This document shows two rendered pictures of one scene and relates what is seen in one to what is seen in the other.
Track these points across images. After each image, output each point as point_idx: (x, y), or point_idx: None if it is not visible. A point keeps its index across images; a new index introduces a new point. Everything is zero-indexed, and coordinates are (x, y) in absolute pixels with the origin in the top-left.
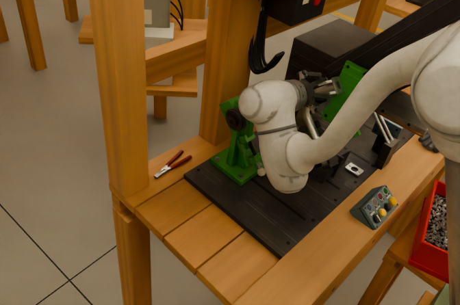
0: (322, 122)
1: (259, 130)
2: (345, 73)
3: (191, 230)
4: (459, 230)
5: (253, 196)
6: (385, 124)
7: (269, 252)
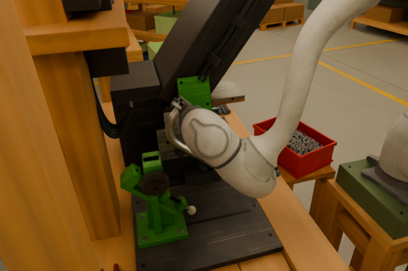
0: None
1: (222, 162)
2: (182, 89)
3: None
4: None
5: (207, 234)
6: None
7: (270, 255)
